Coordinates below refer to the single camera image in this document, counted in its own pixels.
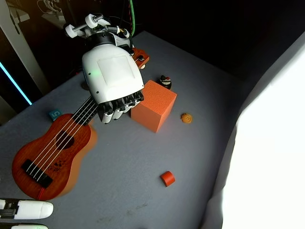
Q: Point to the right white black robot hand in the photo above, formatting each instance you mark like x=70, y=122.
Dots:
x=31, y=210

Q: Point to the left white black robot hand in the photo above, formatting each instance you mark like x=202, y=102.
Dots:
x=112, y=76

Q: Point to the small orange wooden ukulele guitar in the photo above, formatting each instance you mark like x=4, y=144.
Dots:
x=59, y=155

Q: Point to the large orange foam block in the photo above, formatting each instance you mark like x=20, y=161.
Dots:
x=152, y=107

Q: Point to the teal number five block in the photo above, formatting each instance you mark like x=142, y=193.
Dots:
x=55, y=115

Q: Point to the orange swirl cookie toy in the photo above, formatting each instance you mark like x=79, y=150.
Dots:
x=186, y=118

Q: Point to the white upright panel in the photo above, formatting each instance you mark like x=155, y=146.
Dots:
x=21, y=52

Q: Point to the cyan light strip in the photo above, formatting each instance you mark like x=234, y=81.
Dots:
x=16, y=83

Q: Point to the red cylinder block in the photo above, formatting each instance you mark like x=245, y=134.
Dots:
x=167, y=179

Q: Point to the white bracket with threaded rod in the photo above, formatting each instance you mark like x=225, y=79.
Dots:
x=91, y=20

